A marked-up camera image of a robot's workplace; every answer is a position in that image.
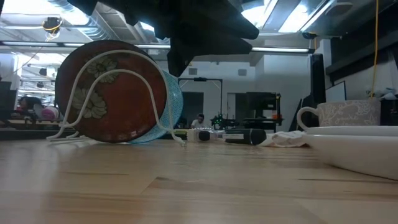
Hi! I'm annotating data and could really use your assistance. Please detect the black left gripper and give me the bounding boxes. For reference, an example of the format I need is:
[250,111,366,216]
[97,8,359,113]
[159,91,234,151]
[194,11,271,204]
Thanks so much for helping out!
[154,0,261,78]

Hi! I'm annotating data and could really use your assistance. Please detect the blue patterned plate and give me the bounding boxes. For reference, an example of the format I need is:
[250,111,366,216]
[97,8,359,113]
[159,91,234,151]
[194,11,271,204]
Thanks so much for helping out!
[129,69,185,145]

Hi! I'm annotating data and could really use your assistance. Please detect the black marker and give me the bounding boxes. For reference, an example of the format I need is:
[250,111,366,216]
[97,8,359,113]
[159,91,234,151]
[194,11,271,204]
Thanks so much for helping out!
[186,128,267,146]

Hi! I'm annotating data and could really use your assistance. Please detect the red floral plate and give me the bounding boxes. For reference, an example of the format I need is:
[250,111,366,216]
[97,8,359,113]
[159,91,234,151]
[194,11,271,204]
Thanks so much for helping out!
[55,39,168,144]

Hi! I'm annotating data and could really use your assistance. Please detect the white ceramic plate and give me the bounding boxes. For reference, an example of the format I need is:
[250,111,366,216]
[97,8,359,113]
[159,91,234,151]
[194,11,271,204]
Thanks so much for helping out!
[304,125,398,137]
[302,134,398,182]

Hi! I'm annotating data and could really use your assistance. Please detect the ceiling light strip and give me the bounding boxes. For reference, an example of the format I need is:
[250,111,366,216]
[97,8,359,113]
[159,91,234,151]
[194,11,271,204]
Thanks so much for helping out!
[251,47,311,54]

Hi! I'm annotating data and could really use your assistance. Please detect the ceiling light panel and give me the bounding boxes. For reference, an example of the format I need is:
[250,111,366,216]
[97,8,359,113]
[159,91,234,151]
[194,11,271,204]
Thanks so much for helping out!
[277,0,336,34]

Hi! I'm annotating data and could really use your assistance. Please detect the black machine on stand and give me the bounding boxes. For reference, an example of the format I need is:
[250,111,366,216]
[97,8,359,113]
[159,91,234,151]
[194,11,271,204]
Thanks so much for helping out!
[242,91,284,134]

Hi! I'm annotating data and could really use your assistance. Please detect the person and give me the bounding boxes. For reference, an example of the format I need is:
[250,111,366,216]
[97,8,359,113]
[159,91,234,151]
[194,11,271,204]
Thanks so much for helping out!
[17,95,60,121]
[190,113,206,129]

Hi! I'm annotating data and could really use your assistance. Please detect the white striped dish towel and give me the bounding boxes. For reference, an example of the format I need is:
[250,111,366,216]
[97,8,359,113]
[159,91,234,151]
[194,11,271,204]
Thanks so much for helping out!
[259,130,308,148]

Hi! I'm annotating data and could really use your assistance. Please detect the grey patterned mug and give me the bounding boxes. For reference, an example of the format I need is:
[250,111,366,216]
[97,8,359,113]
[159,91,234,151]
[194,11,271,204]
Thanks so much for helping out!
[296,99,382,128]

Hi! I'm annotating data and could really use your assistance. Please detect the white wire dish rack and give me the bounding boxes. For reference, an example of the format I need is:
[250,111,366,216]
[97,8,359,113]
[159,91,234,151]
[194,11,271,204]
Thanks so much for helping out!
[46,49,188,148]

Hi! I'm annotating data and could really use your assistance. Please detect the yellow cable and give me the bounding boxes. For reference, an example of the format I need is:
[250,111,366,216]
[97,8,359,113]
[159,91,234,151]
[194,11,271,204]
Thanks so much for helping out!
[370,0,381,101]

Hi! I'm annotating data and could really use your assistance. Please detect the overhead camera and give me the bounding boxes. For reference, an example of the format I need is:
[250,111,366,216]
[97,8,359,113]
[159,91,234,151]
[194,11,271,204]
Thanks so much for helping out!
[41,16,63,35]

